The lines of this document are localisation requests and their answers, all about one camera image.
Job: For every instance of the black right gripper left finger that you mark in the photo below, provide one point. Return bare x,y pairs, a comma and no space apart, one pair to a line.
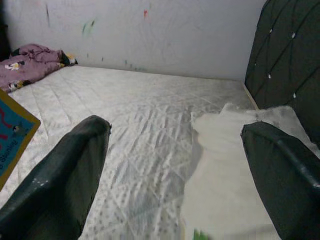
57,185

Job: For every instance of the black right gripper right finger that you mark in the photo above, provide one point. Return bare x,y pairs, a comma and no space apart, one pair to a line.
287,180

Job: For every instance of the blue yellow picture book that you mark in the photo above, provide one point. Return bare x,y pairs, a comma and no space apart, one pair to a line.
12,135

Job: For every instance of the white pillow green print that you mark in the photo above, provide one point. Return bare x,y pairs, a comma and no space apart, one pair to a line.
220,175

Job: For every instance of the black tufted headboard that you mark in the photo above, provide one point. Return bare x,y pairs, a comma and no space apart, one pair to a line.
287,55

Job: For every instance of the pink cartoon print blanket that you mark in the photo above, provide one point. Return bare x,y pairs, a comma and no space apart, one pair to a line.
27,67

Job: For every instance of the white quilted mattress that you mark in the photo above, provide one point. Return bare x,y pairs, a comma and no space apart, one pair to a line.
150,125

